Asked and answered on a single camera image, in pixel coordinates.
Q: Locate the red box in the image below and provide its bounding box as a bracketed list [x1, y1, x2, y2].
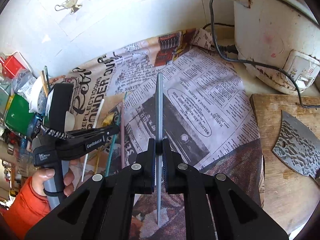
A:
[1, 51, 31, 79]

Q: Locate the wooden cutting board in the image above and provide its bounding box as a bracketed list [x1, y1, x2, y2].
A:
[250, 94, 319, 234]

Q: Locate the dark green chopstick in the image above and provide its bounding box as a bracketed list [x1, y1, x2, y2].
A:
[44, 66, 51, 92]

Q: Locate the orange sleeve forearm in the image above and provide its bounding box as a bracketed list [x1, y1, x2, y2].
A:
[3, 177, 50, 239]

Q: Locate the green plastic container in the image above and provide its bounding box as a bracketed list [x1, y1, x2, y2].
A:
[4, 94, 35, 136]

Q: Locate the yellow wooden chopstick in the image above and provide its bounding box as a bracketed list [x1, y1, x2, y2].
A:
[41, 70, 49, 97]

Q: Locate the plastic bag packet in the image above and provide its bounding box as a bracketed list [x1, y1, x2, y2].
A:
[11, 68, 36, 94]

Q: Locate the pink chopstick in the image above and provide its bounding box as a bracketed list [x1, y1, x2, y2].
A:
[120, 98, 125, 169]

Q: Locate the steel cleaver knife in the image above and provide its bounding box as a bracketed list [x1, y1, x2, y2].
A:
[272, 111, 319, 184]

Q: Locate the white perforated strainer bowl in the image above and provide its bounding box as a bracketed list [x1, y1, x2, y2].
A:
[27, 77, 47, 114]

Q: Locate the person's left hand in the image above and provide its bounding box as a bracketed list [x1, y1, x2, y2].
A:
[29, 168, 75, 199]

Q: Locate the teal chopstick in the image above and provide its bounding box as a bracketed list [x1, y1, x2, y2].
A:
[104, 90, 128, 178]

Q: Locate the white chopstick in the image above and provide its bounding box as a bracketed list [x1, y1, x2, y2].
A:
[81, 98, 105, 182]

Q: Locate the white rice cooker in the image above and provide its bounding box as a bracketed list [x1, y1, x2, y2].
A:
[230, 0, 319, 95]

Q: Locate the white ceramic cup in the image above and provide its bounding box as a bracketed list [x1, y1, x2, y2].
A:
[64, 111, 75, 133]

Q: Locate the black power cable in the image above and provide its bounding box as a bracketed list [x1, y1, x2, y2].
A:
[202, 0, 320, 110]

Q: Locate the newspaper print tablecloth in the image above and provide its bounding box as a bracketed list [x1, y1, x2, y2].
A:
[50, 29, 264, 205]

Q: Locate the grey chopstick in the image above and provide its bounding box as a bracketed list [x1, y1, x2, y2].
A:
[155, 73, 163, 228]

